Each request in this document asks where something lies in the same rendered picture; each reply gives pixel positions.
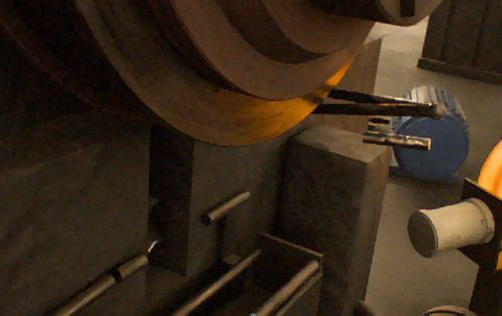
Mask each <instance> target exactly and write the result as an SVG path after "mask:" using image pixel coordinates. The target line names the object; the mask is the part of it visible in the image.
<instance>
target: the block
mask: <svg viewBox="0 0 502 316"><path fill-rule="evenodd" d="M362 141H363V136H362V135H359V134H356V133H352V132H349V131H345V130H342V129H339V128H332V127H328V126H325V125H316V126H314V127H312V128H308V129H307V130H306V131H304V132H302V133H300V134H298V135H297V136H296V137H294V138H292V140H291V141H290V143H289V145H288V150H287V159H286V174H285V181H284V189H283V197H282V204H281V212H280V220H279V227H278V235H277V238H279V239H282V240H284V241H289V242H291V243H294V244H297V245H298V246H301V247H304V248H307V249H308V250H311V251H314V252H319V253H321V254H323V259H322V272H321V274H322V281H321V286H320V298H319V305H318V310H317V316H354V306H355V304H356V302H357V300H358V299H362V300H364V301H365V295H366V290H367V285H368V280H369V276H370V270H371V265H372V261H373V255H374V253H373V251H374V245H375V241H376V236H377V231H378V226H379V222H380V216H381V211H382V206H383V197H384V191H385V187H386V182H387V177H388V172H389V167H390V162H391V158H392V148H391V147H388V146H381V145H373V144H366V143H363V142H362Z"/></svg>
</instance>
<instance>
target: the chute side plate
mask: <svg viewBox="0 0 502 316"><path fill-rule="evenodd" d="M321 281H322V274H320V273H317V274H315V275H314V276H313V277H312V278H311V279H310V281H309V282H308V283H307V284H306V285H304V286H303V287H302V288H301V289H300V290H299V291H298V293H296V294H295V295H293V296H292V297H291V298H290V299H289V300H288V302H287V303H286V304H285V305H284V306H282V307H281V308H280V309H279V310H278V311H277V313H276V314H275V315H274V316H317V310H318V305H319V298H320V286H321Z"/></svg>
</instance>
